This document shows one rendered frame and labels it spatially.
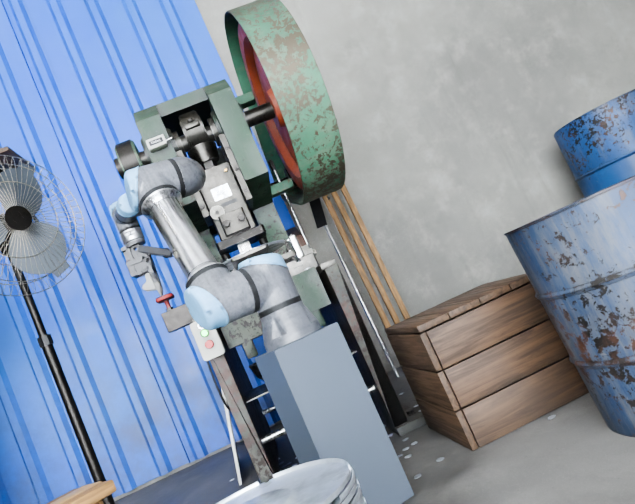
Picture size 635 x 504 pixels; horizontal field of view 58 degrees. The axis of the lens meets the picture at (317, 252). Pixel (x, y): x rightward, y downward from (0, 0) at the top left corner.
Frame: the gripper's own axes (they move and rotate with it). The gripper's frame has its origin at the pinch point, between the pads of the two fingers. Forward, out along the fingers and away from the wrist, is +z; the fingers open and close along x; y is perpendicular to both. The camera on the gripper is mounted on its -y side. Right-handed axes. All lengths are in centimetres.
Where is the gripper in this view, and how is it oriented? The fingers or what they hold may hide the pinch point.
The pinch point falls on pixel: (162, 292)
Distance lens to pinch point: 208.6
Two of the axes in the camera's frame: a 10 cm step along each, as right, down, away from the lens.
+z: 4.1, 9.1, -1.0
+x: 0.9, -1.5, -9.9
